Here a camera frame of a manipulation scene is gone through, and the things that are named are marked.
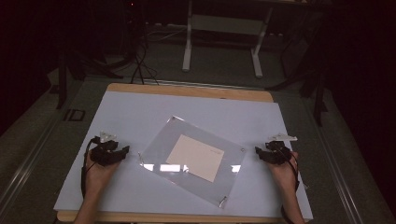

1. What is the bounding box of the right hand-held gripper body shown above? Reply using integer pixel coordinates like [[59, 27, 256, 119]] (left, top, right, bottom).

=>
[[261, 133, 299, 166]]

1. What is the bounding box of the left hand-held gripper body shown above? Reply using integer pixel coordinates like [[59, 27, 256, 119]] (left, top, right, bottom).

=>
[[90, 131, 125, 168]]

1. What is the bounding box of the person's left hand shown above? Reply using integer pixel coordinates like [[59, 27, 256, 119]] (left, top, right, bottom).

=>
[[83, 149, 121, 195]]

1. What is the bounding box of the person's right hand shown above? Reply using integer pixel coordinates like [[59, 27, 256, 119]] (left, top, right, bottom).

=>
[[266, 151, 301, 191]]

